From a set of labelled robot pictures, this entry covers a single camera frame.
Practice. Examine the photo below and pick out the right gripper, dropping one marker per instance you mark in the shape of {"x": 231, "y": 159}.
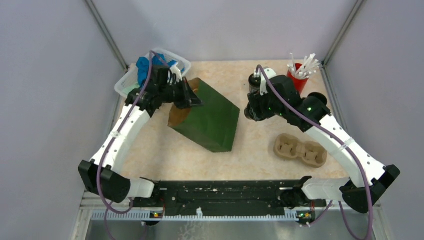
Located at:
{"x": 256, "y": 100}

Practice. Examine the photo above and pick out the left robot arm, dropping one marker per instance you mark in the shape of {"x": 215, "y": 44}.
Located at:
{"x": 101, "y": 174}

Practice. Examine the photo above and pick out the green brown paper bag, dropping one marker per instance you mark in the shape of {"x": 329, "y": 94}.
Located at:
{"x": 212, "y": 125}

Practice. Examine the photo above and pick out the red cylindrical straw holder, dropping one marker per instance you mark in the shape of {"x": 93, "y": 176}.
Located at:
{"x": 299, "y": 83}

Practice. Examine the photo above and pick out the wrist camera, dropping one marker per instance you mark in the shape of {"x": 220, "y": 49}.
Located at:
{"x": 174, "y": 75}
{"x": 263, "y": 74}

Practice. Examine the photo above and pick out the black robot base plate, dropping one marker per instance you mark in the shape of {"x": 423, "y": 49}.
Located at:
{"x": 233, "y": 198}

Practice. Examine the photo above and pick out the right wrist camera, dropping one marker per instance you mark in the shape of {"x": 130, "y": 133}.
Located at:
{"x": 263, "y": 74}

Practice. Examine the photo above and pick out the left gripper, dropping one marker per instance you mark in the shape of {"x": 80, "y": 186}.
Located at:
{"x": 189, "y": 98}

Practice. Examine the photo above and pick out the blue cloth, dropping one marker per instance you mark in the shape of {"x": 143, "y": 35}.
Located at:
{"x": 143, "y": 65}

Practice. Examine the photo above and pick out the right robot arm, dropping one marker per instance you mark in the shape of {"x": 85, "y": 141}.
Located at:
{"x": 368, "y": 179}

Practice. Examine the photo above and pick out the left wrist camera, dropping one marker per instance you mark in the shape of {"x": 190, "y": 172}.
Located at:
{"x": 174, "y": 75}

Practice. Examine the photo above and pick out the black coffee cup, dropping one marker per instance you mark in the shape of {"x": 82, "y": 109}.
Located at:
{"x": 320, "y": 97}
{"x": 254, "y": 82}

